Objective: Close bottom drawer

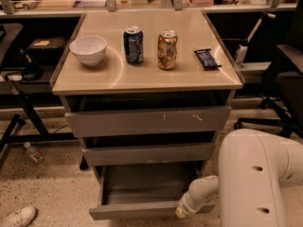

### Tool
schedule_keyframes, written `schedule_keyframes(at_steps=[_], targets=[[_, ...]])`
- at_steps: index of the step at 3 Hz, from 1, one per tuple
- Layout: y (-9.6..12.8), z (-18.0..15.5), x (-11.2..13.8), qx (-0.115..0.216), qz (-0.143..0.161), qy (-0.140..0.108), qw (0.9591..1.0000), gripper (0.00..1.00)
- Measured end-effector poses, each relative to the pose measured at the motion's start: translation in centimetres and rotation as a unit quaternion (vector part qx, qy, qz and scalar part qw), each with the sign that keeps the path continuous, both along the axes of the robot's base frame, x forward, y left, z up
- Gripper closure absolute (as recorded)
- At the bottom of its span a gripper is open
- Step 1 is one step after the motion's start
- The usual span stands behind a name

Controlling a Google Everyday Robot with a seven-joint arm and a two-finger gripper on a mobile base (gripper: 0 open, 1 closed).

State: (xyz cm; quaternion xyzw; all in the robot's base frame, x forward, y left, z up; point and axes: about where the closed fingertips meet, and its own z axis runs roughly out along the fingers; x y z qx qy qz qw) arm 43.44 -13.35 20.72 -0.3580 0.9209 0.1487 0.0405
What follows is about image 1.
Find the orange soda can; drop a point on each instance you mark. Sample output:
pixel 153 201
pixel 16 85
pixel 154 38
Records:
pixel 167 51

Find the grey drawer cabinet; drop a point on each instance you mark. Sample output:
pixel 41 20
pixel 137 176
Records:
pixel 115 84

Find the grey drawer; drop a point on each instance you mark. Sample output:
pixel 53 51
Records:
pixel 147 121
pixel 154 154
pixel 142 191

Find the grey bottom drawer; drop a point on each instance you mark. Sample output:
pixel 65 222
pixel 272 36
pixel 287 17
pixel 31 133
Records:
pixel 142 191

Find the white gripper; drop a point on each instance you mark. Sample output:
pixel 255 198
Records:
pixel 188 201

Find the black joystick controller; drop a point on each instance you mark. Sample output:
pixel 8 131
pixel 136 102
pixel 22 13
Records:
pixel 32 70

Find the black office chair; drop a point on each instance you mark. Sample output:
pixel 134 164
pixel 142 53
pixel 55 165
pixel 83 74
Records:
pixel 284 79

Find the white shoe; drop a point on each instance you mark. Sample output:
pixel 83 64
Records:
pixel 20 218

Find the black box on shelf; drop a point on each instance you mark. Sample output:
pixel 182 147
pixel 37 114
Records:
pixel 47 47

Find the grey middle drawer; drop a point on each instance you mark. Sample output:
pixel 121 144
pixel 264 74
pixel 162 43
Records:
pixel 154 154

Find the dark blue snack bar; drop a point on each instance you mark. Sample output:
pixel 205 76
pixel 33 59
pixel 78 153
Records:
pixel 206 59

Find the white bowl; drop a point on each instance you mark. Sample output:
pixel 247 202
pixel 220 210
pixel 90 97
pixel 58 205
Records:
pixel 89 50

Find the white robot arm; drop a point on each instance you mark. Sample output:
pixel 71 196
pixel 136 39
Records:
pixel 253 166

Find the grey top drawer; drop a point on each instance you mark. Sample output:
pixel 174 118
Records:
pixel 147 121

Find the plastic water bottle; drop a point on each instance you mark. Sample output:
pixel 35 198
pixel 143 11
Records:
pixel 33 153

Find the blue soda can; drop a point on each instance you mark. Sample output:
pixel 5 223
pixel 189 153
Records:
pixel 133 44

